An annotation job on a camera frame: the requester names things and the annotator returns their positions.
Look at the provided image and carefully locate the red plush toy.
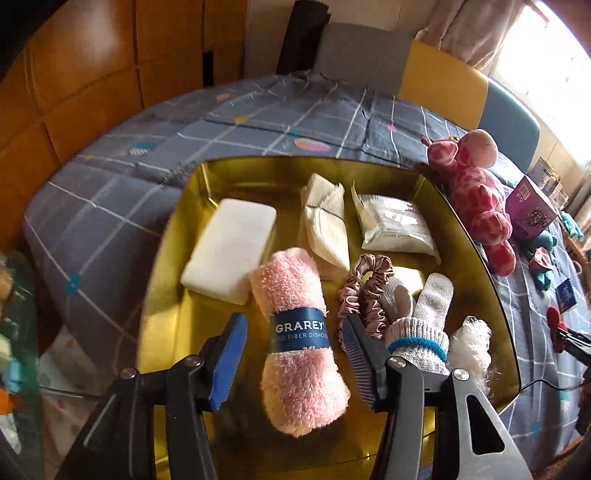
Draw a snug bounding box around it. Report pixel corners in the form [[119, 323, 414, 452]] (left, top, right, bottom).
[[546, 306, 568, 353]]

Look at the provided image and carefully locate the blue tissue pack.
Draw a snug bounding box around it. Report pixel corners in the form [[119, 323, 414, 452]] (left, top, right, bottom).
[[556, 278, 577, 314]]

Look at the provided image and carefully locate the white fluffy cloth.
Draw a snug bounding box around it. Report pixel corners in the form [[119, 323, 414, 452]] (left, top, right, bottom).
[[448, 316, 492, 395]]

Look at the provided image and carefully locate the teal plush bear pink scarf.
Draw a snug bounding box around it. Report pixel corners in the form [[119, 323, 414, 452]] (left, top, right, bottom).
[[525, 230, 558, 292]]

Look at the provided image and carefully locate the pink microfiber towel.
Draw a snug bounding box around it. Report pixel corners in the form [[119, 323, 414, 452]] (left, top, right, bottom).
[[249, 247, 351, 438]]

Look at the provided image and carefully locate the brown satin scrunchie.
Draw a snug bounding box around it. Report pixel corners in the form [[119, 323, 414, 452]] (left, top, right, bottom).
[[337, 254, 394, 348]]

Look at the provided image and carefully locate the white sponge block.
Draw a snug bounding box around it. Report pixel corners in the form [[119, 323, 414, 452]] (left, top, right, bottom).
[[180, 198, 276, 306]]

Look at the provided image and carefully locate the white wet wipes pack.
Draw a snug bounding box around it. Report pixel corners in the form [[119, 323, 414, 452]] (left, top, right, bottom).
[[351, 184, 441, 264]]

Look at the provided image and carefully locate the cream cloth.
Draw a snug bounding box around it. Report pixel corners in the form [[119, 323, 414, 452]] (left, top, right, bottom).
[[297, 173, 351, 281]]

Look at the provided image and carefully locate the gold metal tray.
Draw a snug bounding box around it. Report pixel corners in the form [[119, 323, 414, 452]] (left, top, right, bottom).
[[137, 156, 529, 479]]

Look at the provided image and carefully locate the teal object on desk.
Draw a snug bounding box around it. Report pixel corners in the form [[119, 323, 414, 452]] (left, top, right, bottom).
[[560, 211, 585, 242]]

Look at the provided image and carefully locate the purple cardboard box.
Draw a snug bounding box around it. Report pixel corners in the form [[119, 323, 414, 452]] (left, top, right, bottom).
[[505, 176, 558, 241]]

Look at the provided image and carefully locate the pink giraffe plush toy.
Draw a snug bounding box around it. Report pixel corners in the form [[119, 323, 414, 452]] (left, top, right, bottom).
[[422, 129, 516, 277]]

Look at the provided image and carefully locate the glass side table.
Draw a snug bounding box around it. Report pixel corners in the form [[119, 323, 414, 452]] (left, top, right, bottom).
[[1, 251, 45, 479]]

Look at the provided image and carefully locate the grey plaid bed cover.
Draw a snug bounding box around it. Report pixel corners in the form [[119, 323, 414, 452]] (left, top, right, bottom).
[[23, 73, 584, 470]]

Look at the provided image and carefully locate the yellow blue grey headboard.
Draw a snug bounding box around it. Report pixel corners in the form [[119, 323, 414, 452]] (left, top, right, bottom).
[[314, 23, 541, 173]]

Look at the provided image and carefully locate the pink curtain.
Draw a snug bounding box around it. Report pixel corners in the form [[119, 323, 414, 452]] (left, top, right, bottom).
[[415, 0, 525, 71]]

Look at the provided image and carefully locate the wooden wardrobe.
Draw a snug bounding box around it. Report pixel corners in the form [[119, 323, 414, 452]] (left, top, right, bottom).
[[1, 1, 249, 251]]

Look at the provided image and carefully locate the black rolled mat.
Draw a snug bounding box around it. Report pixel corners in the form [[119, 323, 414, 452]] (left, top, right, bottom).
[[276, 0, 331, 75]]

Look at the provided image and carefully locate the black cable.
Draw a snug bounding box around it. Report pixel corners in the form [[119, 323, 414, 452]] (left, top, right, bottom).
[[496, 377, 585, 418]]

